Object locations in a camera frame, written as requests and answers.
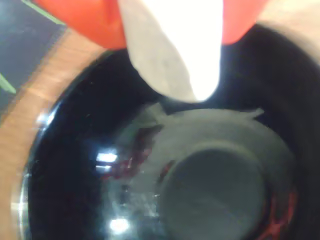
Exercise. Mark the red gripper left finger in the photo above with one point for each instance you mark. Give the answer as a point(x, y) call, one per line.
point(90, 22)

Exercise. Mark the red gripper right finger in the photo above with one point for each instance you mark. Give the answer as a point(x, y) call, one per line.
point(240, 20)

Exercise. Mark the white eraser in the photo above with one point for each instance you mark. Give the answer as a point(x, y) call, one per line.
point(185, 50)

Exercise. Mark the black mat with yellow lines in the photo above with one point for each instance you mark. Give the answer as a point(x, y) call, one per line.
point(22, 42)

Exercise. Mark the black bowl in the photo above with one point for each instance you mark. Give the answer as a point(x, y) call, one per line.
point(62, 162)

